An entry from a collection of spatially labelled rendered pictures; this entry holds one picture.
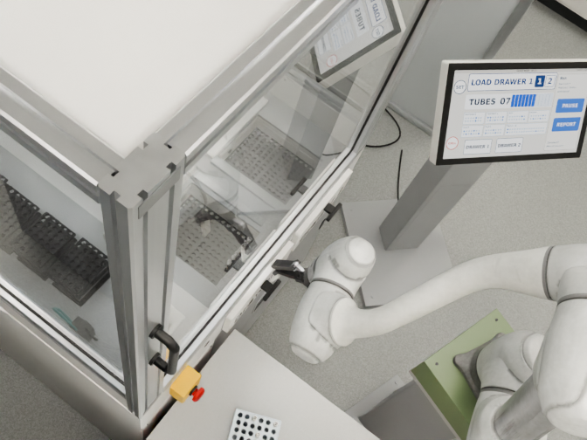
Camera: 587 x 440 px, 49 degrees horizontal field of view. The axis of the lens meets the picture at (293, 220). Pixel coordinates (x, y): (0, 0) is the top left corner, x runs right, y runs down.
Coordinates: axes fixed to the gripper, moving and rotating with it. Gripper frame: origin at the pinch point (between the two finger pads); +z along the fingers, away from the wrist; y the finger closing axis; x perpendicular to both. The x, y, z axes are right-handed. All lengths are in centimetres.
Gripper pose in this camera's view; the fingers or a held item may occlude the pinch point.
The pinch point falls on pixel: (293, 293)
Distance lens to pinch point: 177.0
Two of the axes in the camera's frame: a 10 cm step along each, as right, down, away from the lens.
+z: -3.6, 3.2, 8.8
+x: -5.6, 6.7, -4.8
